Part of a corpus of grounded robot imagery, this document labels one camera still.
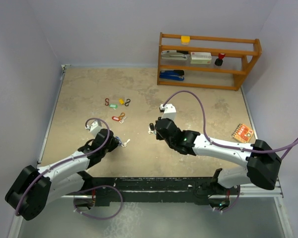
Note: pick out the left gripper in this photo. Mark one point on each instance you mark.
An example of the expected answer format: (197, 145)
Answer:
(114, 143)

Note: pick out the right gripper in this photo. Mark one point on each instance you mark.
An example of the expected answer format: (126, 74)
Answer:
(158, 136)

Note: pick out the blue tag key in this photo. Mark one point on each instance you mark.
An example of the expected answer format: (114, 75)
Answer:
(121, 143)

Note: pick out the red tag key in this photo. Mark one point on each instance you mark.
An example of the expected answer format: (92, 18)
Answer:
(117, 119)

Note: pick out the orange carabiner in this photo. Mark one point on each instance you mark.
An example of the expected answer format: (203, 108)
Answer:
(121, 116)

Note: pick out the green tag key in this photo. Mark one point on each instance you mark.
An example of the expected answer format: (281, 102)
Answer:
(114, 106)

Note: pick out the yellow tag key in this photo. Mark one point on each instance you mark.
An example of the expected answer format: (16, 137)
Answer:
(121, 101)

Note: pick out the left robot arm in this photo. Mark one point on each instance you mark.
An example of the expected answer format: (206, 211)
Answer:
(34, 187)

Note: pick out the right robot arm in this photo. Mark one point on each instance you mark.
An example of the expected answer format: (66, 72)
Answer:
(256, 163)

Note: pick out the black tag key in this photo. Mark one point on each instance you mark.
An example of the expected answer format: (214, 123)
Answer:
(151, 129)

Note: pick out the blue stapler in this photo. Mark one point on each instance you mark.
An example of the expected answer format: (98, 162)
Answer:
(177, 75)

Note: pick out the wooden shelf rack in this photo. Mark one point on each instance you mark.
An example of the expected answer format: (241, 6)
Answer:
(241, 55)

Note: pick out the grey stapler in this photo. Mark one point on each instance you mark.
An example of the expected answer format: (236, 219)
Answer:
(174, 55)

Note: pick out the orange spiral notebook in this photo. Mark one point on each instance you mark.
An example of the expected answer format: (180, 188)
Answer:
(243, 133)

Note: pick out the white cardboard box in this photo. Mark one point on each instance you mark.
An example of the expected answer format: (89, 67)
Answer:
(200, 58)

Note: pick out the yellow block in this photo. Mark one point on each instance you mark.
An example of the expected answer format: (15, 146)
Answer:
(185, 40)

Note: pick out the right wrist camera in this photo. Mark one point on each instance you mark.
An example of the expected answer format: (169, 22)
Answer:
(168, 111)

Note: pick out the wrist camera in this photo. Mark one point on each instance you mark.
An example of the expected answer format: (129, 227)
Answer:
(93, 126)
(168, 111)

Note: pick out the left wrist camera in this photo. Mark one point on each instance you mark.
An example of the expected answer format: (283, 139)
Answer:
(93, 126)

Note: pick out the black base frame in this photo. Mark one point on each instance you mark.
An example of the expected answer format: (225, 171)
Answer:
(197, 190)

